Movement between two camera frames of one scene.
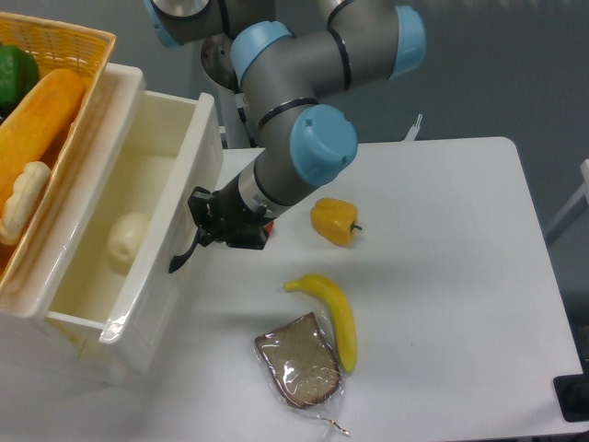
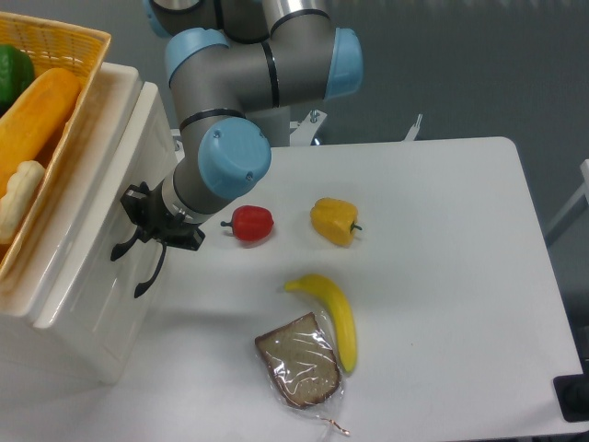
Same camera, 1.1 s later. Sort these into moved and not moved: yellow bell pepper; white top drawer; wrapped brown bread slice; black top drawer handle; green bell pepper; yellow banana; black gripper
Moved: black top drawer handle; white top drawer; black gripper
Not moved: green bell pepper; yellow bell pepper; wrapped brown bread slice; yellow banana
